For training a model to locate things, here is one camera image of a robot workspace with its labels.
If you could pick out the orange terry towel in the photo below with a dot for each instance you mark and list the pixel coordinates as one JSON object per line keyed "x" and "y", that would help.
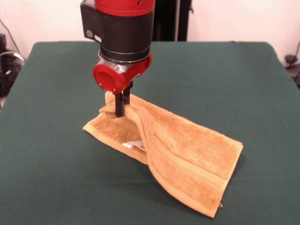
{"x": 187, "y": 150}

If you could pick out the dark green table cloth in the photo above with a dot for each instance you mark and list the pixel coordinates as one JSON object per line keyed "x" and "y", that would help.
{"x": 211, "y": 70}

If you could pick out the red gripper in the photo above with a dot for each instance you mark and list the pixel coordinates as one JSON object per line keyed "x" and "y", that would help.
{"x": 107, "y": 78}

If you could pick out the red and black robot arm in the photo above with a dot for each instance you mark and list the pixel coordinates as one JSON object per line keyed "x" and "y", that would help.
{"x": 126, "y": 28}

